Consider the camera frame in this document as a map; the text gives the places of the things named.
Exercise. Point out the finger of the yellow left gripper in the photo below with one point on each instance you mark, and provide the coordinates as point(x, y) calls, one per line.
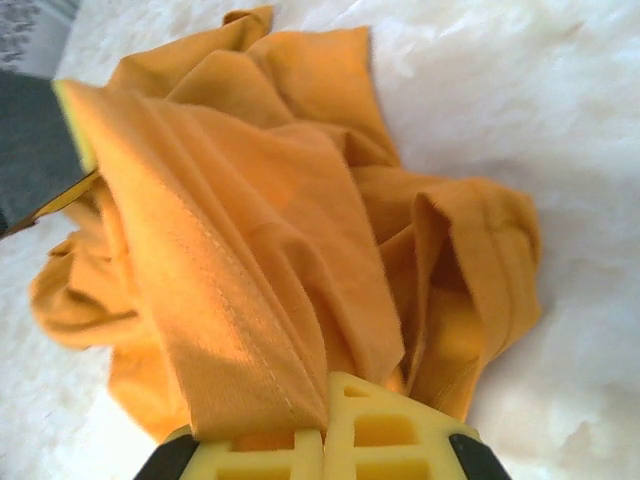
point(35, 150)

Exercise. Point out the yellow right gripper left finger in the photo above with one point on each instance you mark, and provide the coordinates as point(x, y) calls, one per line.
point(310, 460)

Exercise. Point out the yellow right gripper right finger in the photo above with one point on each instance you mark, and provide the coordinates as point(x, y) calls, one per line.
point(430, 440)

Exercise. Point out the orange t-shirt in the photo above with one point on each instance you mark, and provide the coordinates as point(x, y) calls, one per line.
point(225, 200)

